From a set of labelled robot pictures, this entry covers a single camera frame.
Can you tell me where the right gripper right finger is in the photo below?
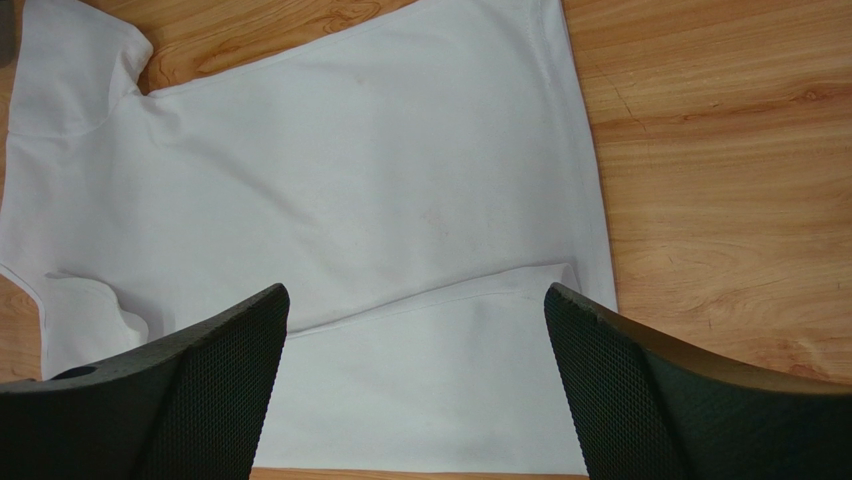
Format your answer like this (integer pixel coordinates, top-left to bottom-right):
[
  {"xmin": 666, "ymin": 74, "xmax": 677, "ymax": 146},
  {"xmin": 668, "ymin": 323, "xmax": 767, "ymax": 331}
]
[{"xmin": 544, "ymin": 283, "xmax": 851, "ymax": 479}]

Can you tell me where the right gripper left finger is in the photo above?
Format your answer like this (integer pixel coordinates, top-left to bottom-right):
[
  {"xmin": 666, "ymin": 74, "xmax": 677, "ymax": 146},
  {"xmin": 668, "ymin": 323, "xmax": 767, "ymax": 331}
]
[{"xmin": 1, "ymin": 284, "xmax": 290, "ymax": 479}]

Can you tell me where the white t-shirt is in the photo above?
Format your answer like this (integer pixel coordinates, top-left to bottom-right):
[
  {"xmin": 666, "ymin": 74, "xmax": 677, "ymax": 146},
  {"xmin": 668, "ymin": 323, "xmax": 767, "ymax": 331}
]
[{"xmin": 1, "ymin": 1, "xmax": 616, "ymax": 474}]

